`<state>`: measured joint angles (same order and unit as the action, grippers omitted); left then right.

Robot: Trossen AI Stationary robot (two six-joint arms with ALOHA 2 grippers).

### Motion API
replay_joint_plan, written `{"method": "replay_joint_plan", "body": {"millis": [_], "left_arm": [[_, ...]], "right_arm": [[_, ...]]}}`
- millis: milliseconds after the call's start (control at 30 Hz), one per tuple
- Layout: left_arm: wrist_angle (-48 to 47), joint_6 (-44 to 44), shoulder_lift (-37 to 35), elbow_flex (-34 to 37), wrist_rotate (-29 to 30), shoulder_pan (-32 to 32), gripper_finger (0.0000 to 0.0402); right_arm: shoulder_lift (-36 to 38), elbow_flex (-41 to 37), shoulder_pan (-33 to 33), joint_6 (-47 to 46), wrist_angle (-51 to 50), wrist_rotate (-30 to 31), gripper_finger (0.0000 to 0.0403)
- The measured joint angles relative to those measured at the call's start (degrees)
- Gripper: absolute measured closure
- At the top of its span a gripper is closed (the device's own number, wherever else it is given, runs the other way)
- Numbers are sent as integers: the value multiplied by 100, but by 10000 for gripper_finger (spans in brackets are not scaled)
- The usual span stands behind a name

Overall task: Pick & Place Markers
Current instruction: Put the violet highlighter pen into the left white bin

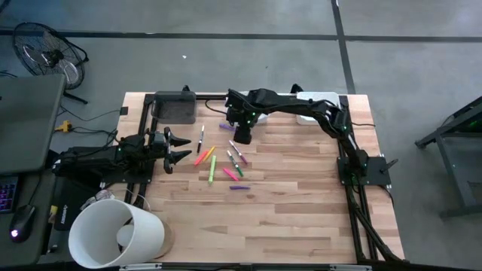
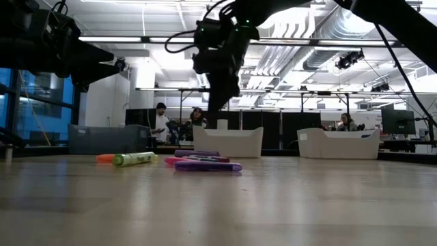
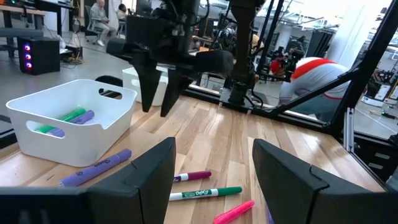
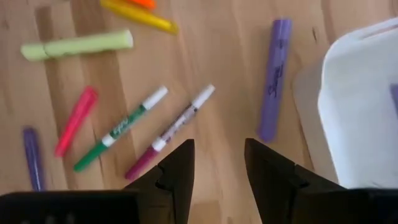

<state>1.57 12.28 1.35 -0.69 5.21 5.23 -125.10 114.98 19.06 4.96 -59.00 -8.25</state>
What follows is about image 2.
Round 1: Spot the orange highlighter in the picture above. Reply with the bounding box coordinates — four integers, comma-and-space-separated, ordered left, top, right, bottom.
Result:
96, 153, 117, 164

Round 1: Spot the black hanging cable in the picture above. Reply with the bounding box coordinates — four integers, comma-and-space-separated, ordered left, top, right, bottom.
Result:
373, 22, 437, 129

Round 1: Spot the short purple marker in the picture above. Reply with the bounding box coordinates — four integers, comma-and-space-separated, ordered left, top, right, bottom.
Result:
173, 160, 244, 173

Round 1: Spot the yellow extension cord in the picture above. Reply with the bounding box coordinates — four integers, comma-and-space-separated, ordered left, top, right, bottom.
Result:
18, 70, 52, 147

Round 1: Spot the black partition panel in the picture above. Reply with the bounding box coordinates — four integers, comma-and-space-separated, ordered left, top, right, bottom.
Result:
204, 111, 322, 150

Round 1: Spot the black monitor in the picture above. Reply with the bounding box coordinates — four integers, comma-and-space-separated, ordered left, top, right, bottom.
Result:
381, 109, 417, 135

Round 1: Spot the white marker maroon cap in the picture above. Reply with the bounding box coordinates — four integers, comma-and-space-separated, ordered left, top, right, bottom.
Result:
188, 154, 231, 163

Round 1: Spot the white plastic bin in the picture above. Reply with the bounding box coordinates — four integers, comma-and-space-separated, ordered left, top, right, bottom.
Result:
192, 126, 265, 159
296, 127, 381, 160

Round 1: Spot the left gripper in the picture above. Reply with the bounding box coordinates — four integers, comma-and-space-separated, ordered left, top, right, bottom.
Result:
40, 12, 119, 92

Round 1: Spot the light green highlighter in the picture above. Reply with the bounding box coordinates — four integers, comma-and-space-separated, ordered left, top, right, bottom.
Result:
112, 151, 159, 168

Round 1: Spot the silver ventilation duct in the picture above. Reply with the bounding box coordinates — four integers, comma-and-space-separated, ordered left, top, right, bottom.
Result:
302, 6, 376, 71

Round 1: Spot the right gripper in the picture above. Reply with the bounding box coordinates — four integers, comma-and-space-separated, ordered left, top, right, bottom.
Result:
193, 13, 260, 113

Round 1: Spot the white marker green cap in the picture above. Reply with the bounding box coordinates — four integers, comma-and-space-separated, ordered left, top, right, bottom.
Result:
180, 156, 219, 163

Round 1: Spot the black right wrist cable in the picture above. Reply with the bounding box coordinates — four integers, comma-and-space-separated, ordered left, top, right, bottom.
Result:
164, 29, 201, 55

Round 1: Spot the grey translucent plastic bin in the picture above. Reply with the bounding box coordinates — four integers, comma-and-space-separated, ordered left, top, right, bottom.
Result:
68, 123, 152, 156

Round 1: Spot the long ceiling light strip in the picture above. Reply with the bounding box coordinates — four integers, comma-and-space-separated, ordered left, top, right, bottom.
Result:
317, 40, 397, 46
79, 36, 143, 43
149, 36, 195, 44

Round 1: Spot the person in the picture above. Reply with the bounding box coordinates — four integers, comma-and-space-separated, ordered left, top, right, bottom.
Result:
336, 112, 358, 133
184, 107, 208, 141
150, 102, 171, 148

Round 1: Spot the pink highlighter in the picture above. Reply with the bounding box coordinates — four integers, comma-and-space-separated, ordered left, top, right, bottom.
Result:
163, 156, 192, 167

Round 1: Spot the long purple marker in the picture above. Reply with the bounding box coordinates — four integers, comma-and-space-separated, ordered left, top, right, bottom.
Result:
173, 149, 221, 159

